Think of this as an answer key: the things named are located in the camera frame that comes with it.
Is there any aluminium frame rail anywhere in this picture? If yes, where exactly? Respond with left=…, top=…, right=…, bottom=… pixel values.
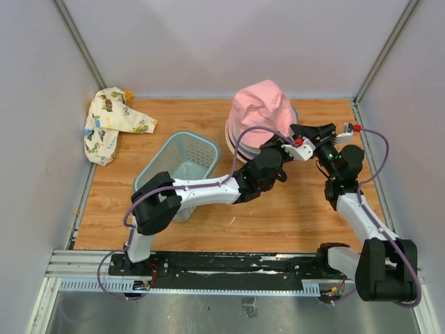
left=46, top=250, right=343, bottom=280

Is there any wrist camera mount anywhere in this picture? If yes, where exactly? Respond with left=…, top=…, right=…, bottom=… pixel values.
left=281, top=137, right=316, bottom=161
left=335, top=122, right=362, bottom=144

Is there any light pink hat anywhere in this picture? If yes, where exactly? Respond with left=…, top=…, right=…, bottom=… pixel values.
left=228, top=80, right=298, bottom=140

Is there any beige bucket hat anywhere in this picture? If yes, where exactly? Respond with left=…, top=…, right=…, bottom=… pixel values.
left=225, top=120, right=249, bottom=163

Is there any cartoon print cloth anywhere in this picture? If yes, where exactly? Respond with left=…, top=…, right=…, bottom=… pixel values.
left=83, top=87, right=158, bottom=166

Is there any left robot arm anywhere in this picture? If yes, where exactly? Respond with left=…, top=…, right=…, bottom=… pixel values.
left=124, top=136, right=298, bottom=276

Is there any grey cable duct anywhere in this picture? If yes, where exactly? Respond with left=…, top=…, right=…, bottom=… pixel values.
left=58, top=280, right=321, bottom=296

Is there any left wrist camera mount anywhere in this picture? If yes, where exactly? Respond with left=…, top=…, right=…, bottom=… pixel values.
left=281, top=137, right=316, bottom=161

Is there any khaki wide brim hat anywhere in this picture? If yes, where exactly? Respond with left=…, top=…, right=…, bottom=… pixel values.
left=229, top=125, right=260, bottom=154

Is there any small yellow object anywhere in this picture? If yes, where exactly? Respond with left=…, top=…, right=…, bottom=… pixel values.
left=124, top=90, right=133, bottom=100

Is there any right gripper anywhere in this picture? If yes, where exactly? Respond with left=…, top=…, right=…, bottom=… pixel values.
left=290, top=123, right=339, bottom=180

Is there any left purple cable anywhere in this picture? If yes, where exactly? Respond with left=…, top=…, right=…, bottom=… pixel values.
left=96, top=125, right=303, bottom=323

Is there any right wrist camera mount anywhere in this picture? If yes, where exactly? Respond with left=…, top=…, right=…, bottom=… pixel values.
left=335, top=122, right=362, bottom=144

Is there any grey plastic laundry basket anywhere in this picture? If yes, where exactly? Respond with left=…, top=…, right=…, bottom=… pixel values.
left=133, top=130, right=222, bottom=223

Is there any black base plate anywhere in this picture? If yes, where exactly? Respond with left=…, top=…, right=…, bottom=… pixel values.
left=108, top=251, right=343, bottom=292

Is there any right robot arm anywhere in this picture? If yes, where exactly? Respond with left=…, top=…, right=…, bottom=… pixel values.
left=291, top=123, right=421, bottom=308

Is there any pink bucket hat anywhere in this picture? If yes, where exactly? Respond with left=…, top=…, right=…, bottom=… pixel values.
left=238, top=152, right=257, bottom=161

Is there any blue bucket hat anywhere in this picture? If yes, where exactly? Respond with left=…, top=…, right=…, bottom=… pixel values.
left=225, top=105, right=298, bottom=159

